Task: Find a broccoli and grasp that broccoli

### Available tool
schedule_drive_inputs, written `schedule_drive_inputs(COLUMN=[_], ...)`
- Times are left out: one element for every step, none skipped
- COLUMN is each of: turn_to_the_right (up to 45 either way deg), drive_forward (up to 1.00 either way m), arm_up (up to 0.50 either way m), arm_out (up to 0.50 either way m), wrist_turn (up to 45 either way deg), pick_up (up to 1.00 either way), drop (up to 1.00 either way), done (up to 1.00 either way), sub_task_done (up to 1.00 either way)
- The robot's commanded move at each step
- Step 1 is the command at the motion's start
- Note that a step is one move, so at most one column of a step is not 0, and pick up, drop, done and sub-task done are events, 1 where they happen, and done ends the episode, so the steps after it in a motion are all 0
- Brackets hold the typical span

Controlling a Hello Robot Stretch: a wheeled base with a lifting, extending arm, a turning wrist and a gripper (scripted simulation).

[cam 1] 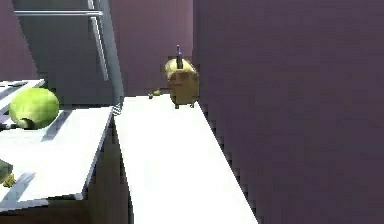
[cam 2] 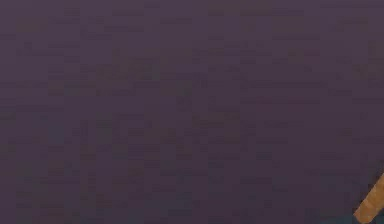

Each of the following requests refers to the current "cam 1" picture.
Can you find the small green round fruit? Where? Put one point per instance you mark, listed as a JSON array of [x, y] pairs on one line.
[[156, 92]]

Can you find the white counter cabinet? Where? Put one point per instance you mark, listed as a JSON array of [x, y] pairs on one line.
[[173, 160]]

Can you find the dark purple bottle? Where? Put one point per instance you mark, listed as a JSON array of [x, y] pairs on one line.
[[179, 57]]

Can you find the green round lettuce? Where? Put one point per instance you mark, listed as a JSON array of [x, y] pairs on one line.
[[35, 107]]

